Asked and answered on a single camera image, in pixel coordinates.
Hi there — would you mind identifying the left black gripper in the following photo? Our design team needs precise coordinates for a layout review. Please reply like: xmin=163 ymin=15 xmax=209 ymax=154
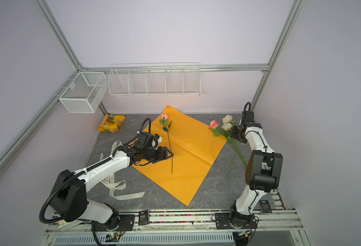
xmin=142 ymin=146 xmax=173 ymax=163

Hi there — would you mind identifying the light pink fake rose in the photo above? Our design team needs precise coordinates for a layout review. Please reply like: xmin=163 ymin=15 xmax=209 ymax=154
xmin=158 ymin=113 xmax=174 ymax=175

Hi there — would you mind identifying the orange wrapping paper sheet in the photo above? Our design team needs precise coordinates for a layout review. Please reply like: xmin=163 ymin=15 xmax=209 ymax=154
xmin=135 ymin=106 xmax=226 ymax=206

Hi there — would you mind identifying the cream fake rose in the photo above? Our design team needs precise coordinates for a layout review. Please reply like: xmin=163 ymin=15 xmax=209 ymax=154
xmin=222 ymin=115 xmax=233 ymax=124

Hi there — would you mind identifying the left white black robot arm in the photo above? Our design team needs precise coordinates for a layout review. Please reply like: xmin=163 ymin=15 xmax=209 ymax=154
xmin=39 ymin=143 xmax=174 ymax=230

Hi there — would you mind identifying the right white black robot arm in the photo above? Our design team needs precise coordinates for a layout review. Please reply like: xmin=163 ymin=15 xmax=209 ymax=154
xmin=231 ymin=123 xmax=283 ymax=216

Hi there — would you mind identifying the white fake rose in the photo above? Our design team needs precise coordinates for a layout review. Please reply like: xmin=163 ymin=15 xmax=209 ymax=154
xmin=210 ymin=123 xmax=248 ymax=177

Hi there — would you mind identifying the yellow snack bag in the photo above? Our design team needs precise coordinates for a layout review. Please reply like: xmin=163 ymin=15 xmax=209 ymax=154
xmin=97 ymin=114 xmax=126 ymax=133

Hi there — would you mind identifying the cream printed ribbon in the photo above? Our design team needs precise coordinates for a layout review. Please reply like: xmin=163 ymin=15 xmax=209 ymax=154
xmin=98 ymin=140 xmax=146 ymax=201

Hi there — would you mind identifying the black labelled box right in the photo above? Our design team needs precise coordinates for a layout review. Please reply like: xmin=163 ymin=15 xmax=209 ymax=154
xmin=259 ymin=200 xmax=272 ymax=214

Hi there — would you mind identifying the white mesh box basket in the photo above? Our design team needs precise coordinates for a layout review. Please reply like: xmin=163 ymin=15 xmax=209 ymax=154
xmin=59 ymin=72 xmax=109 ymax=113

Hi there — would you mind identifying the colourful tissue pack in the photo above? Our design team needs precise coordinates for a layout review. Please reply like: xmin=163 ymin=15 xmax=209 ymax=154
xmin=58 ymin=220 xmax=75 ymax=232

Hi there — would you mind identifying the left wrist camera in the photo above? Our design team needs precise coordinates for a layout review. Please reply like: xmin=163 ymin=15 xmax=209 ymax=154
xmin=138 ymin=132 xmax=162 ymax=149

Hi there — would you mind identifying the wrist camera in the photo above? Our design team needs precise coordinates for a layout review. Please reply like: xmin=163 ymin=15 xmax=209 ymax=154
xmin=138 ymin=132 xmax=162 ymax=149
xmin=242 ymin=111 xmax=255 ymax=124

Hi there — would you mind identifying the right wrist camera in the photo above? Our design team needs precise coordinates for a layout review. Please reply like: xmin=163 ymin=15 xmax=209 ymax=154
xmin=242 ymin=111 xmax=255 ymax=124

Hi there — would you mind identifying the black box on rail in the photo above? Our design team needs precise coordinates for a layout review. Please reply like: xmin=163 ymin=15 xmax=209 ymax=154
xmin=138 ymin=210 xmax=150 ymax=226

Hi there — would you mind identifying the white wire shelf basket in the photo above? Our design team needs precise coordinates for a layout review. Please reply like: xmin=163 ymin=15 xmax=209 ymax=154
xmin=108 ymin=63 xmax=201 ymax=96

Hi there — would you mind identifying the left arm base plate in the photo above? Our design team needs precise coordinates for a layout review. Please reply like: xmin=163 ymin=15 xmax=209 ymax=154
xmin=92 ymin=214 xmax=135 ymax=232

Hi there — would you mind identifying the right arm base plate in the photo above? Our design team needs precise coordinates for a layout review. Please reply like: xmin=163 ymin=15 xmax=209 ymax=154
xmin=212 ymin=212 xmax=257 ymax=230

